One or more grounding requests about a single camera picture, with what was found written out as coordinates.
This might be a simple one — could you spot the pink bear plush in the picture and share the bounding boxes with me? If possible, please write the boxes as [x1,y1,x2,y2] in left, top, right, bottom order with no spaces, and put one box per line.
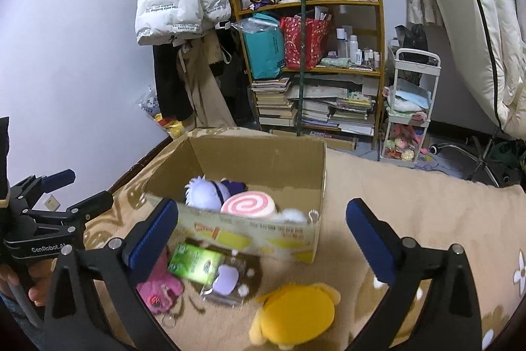
[136,248,184,315]

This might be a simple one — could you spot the green tissue pack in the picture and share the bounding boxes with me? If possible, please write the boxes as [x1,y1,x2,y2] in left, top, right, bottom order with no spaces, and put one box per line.
[168,243,225,285]

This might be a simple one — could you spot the yellow dog plush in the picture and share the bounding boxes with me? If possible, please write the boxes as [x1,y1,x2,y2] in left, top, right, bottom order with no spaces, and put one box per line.
[249,282,341,350]

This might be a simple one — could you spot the purple toy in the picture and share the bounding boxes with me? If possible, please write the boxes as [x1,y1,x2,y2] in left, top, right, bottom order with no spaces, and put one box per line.
[200,255,261,307]

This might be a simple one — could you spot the person's left hand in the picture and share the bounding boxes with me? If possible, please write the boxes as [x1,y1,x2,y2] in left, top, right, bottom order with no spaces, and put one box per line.
[0,259,56,307]

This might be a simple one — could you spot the beige patterned fleece blanket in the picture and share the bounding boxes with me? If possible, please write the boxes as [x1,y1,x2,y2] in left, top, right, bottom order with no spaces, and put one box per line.
[81,125,526,351]

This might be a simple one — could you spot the white purple haired plush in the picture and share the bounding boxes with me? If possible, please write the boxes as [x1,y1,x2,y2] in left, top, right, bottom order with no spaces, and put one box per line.
[184,176,247,212]

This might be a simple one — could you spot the beige hanging coat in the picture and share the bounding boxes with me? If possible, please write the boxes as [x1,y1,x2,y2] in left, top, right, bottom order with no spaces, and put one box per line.
[178,31,235,131]

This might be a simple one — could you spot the pink swirl roll plush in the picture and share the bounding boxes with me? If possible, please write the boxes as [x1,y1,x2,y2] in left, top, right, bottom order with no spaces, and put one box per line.
[220,190,277,218]

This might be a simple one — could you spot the printed cardboard box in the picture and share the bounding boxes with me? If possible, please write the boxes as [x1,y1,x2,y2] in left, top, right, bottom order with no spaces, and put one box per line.
[144,134,326,264]

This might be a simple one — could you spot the stack of books left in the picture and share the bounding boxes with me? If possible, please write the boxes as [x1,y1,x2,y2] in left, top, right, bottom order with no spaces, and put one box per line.
[251,77,297,127]

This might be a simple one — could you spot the white rolling cart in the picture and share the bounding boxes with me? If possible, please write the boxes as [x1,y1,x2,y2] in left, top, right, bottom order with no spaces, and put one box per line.
[380,47,441,167]

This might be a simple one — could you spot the pile of books right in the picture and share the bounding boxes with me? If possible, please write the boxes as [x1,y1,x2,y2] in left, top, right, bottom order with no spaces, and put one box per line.
[287,73,379,137]

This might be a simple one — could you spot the teal shopping bag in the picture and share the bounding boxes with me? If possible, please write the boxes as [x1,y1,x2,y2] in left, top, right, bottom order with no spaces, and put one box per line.
[239,13,285,80]

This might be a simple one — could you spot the wooden bookshelf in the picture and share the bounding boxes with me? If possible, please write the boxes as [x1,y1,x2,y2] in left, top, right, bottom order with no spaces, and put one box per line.
[225,0,387,151]

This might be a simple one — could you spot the white bottles on shelf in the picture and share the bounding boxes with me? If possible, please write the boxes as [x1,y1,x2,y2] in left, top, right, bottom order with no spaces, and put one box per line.
[336,27,381,70]

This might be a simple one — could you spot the green pole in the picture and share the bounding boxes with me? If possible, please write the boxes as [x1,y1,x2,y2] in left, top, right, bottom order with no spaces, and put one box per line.
[296,0,307,137]

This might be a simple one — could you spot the red gift bag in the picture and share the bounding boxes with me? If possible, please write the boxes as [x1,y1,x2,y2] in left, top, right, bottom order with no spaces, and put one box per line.
[280,16,332,70]

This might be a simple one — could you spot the white wall socket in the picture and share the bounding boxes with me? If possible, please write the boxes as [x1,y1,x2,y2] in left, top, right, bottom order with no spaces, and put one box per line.
[44,194,60,212]

